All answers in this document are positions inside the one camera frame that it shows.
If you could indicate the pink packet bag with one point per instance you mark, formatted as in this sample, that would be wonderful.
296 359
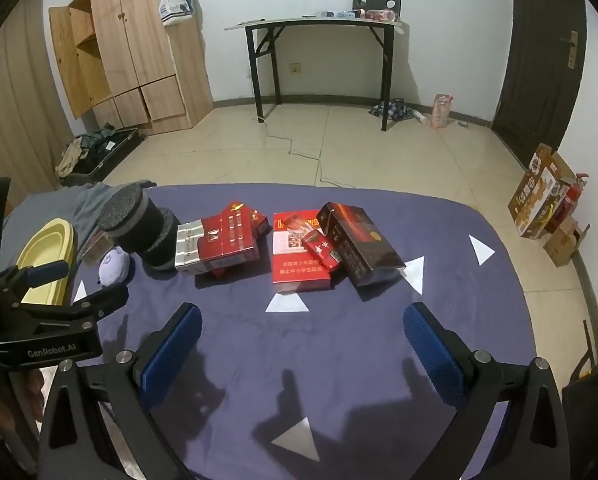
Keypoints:
441 110

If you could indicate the plain brown cardboard box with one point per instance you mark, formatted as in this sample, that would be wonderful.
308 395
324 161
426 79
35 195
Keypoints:
561 245

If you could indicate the open black suitcase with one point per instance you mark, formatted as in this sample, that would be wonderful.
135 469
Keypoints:
114 150

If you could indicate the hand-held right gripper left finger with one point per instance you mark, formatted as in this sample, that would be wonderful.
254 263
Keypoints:
174 355

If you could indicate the wooden wardrobe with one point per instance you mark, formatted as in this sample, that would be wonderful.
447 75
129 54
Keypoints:
129 35

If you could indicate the dark brown cigarette pack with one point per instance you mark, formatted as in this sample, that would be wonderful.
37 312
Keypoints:
364 245

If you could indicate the black bag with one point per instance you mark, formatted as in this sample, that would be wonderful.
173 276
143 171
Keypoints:
594 410

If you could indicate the plaid cloth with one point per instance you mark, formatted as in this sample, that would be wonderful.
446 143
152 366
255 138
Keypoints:
391 110

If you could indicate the beige curtain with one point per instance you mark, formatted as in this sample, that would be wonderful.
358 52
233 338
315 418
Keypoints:
19 110

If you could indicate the dark door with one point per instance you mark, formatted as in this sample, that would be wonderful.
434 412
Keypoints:
539 60

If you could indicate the large red carton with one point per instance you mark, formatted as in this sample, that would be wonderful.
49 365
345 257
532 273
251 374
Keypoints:
299 277

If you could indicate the person's left hand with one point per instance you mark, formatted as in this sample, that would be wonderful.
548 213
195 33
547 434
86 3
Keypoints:
26 392

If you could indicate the red and silver cigarette pack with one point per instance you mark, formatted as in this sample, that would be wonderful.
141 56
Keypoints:
224 245

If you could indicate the printed cardboard box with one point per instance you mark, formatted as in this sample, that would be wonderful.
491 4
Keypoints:
534 195

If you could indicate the grey blanket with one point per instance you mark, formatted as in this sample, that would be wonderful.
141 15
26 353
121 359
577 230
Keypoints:
86 205

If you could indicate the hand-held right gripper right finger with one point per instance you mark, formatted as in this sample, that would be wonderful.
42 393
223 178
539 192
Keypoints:
434 355

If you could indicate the pink plastic bottle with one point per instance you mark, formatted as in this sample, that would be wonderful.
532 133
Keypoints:
381 14

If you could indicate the small red cigarette pack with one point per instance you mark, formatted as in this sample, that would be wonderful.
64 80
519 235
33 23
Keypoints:
324 252

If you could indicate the beige wall socket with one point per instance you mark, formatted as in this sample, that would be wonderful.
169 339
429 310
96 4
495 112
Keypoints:
295 68

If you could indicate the black-legged folding table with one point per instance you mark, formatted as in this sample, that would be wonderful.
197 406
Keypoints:
329 21

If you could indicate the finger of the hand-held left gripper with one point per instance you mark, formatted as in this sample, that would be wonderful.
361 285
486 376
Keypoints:
49 270
104 300

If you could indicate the pale yellow plastic basin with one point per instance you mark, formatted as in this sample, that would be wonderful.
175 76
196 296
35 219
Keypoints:
44 240

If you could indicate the tan clothes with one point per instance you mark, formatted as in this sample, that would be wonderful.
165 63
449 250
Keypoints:
71 157

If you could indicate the lilac plush puff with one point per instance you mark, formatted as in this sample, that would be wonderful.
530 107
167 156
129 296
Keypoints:
114 266

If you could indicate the red fire extinguisher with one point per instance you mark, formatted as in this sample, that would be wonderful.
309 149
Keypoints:
571 197

